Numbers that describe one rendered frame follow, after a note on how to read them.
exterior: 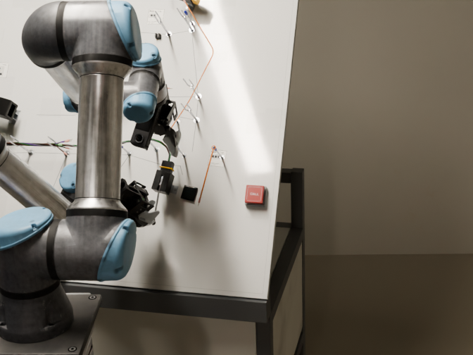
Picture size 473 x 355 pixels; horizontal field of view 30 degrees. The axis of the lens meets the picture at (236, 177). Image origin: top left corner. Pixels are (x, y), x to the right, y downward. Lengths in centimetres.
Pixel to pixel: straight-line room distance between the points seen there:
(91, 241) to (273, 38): 115
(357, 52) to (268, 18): 156
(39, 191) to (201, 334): 77
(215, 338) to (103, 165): 99
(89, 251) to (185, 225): 87
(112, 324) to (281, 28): 99
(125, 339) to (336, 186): 198
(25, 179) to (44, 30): 38
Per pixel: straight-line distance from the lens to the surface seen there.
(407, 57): 418
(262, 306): 240
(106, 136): 167
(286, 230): 293
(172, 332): 256
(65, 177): 218
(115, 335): 264
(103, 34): 170
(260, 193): 242
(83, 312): 182
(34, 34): 175
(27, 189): 197
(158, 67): 215
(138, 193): 230
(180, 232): 248
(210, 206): 247
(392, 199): 441
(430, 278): 434
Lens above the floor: 208
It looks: 22 degrees down
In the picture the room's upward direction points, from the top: 2 degrees counter-clockwise
